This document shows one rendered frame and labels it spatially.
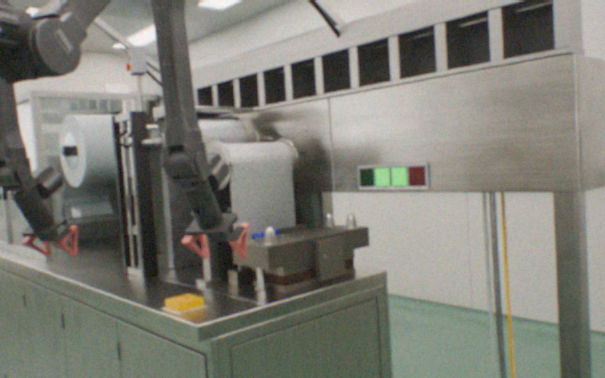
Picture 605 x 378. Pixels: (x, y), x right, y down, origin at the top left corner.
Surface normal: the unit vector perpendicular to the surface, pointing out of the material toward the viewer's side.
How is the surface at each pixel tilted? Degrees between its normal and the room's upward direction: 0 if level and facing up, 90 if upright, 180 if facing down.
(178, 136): 94
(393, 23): 90
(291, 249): 90
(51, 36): 90
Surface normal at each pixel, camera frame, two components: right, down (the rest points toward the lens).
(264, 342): 0.67, 0.00
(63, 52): 0.92, -0.04
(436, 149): -0.74, 0.08
